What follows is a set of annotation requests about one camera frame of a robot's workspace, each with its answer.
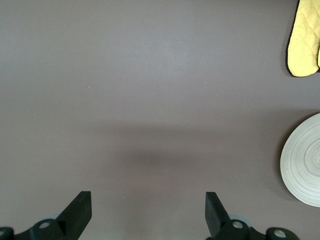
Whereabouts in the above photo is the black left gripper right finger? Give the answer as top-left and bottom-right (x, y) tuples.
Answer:
(204, 191), (300, 240)

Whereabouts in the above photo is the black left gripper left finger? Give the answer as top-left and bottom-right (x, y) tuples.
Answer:
(0, 191), (93, 240)

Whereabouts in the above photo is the round wooden plate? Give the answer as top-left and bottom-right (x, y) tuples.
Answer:
(279, 112), (320, 208)

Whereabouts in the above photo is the brown table cover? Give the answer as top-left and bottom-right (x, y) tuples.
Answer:
(0, 0), (320, 240)

